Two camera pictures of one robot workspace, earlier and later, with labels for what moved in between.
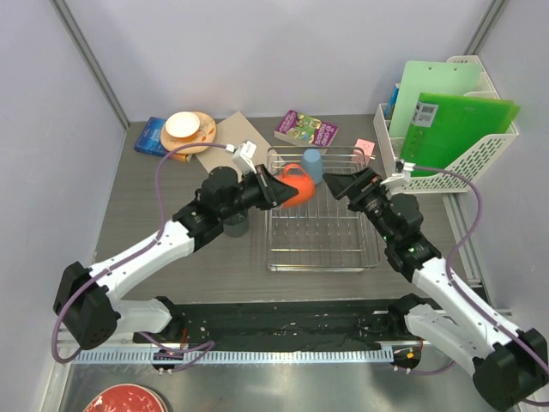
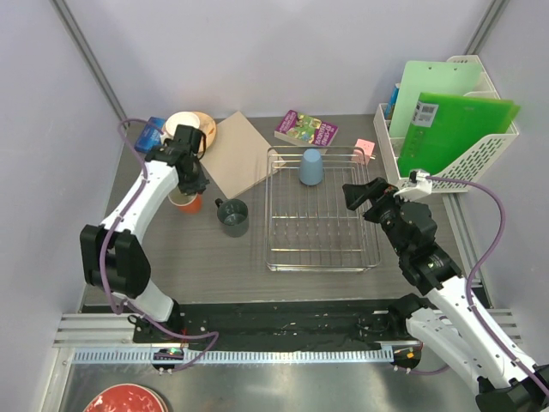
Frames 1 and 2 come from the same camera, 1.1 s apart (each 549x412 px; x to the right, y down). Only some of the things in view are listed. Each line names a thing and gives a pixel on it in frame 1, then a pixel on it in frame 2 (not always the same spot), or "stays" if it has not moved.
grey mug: [237, 225] stays
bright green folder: [444, 129] stays
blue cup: [311, 164] stays
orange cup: [305, 187] → [188, 204]
